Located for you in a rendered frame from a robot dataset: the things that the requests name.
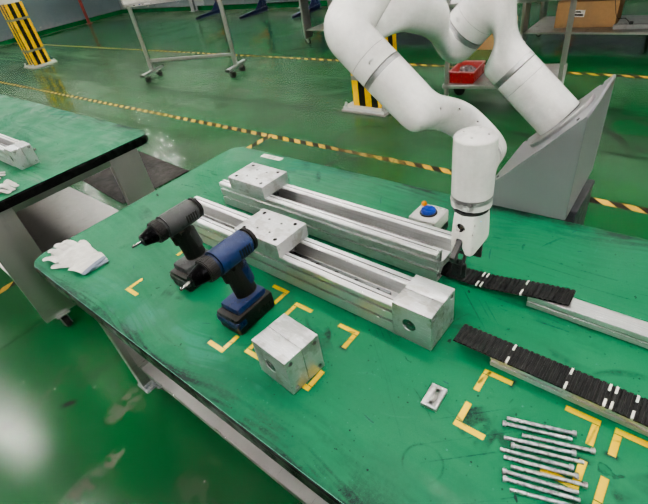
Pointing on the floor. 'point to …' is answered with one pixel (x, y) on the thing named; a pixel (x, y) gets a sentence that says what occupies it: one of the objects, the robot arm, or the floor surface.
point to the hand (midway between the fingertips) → (467, 261)
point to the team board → (182, 56)
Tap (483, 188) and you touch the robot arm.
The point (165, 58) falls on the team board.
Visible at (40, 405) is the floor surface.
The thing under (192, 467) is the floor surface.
